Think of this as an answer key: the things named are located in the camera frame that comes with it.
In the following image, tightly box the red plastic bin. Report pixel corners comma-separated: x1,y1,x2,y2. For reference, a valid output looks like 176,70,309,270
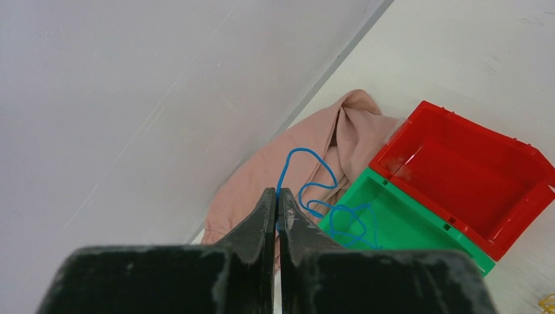
369,101,554,261

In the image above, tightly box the pink cloth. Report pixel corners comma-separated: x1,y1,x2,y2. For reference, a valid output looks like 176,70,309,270
201,90,399,245

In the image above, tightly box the green plastic bin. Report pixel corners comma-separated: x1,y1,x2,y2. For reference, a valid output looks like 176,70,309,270
319,168,495,275

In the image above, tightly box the light blue cable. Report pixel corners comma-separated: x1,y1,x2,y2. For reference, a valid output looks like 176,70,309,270
276,147,384,251

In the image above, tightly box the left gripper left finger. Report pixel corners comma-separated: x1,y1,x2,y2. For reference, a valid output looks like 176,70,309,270
37,188,276,313

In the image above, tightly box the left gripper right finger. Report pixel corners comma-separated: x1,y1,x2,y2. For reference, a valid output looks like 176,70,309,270
277,188,497,313

